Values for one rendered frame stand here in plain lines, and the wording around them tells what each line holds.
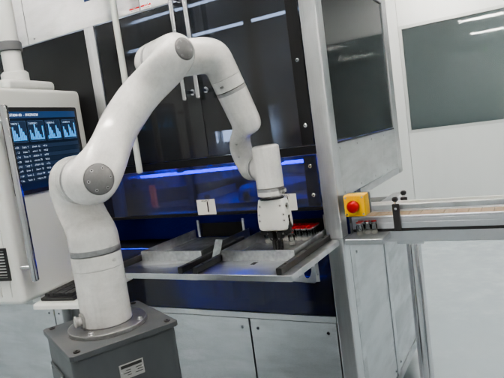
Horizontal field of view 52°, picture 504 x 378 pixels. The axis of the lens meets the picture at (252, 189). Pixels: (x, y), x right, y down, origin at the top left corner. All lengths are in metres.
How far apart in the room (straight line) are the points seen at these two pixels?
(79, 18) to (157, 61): 1.09
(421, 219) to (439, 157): 4.54
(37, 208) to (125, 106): 0.82
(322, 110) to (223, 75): 0.43
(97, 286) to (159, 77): 0.52
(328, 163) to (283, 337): 0.68
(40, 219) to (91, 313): 0.80
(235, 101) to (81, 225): 0.54
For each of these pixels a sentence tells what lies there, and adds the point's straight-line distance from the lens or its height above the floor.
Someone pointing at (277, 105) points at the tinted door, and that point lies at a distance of 1.82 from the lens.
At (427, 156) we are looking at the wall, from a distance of 6.36.
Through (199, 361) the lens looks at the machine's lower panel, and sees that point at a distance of 2.27.
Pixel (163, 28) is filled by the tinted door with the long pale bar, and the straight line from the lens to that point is 2.09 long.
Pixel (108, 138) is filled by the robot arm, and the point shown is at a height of 1.31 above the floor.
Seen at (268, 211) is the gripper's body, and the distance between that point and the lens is 1.57.
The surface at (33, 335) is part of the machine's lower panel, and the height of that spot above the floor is 0.41.
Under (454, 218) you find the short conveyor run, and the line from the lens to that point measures 1.80.
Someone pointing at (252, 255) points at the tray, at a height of 0.90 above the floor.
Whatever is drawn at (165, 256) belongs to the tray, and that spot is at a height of 0.90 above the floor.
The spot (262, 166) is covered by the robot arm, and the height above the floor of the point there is 1.18.
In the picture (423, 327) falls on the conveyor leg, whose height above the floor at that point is 0.52.
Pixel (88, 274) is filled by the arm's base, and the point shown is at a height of 1.01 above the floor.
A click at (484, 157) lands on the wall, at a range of 6.29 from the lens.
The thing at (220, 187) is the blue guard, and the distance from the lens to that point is 1.96.
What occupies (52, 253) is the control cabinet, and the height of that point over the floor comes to 0.94.
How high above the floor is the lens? 1.28
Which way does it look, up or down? 6 degrees down
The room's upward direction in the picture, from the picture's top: 8 degrees counter-clockwise
